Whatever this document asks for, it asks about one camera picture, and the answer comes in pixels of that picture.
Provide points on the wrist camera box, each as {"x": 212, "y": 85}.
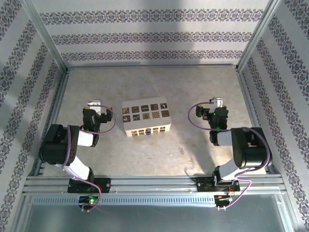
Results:
{"x": 217, "y": 101}
{"x": 95, "y": 103}

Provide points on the grey metal panel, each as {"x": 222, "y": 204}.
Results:
{"x": 154, "y": 220}

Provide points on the wide aluminium mounting rail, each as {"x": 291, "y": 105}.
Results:
{"x": 154, "y": 183}

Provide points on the aluminium frame rail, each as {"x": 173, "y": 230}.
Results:
{"x": 152, "y": 66}
{"x": 245, "y": 96}
{"x": 60, "y": 91}

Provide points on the small metal key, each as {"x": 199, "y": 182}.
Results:
{"x": 181, "y": 150}

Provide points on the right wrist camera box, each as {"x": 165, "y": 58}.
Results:
{"x": 217, "y": 101}

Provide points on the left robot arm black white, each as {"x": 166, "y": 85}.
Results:
{"x": 55, "y": 145}

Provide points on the aluminium frame post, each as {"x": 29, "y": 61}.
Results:
{"x": 258, "y": 33}
{"x": 45, "y": 33}

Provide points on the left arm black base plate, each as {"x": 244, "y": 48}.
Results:
{"x": 106, "y": 184}

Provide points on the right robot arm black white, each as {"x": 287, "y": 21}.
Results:
{"x": 251, "y": 149}

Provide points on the white box with picture tiles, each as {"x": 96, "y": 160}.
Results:
{"x": 144, "y": 104}

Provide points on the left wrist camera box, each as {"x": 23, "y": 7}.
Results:
{"x": 95, "y": 103}

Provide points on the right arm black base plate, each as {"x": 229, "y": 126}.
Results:
{"x": 204, "y": 184}

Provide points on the small blue padlock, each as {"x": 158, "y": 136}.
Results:
{"x": 148, "y": 132}

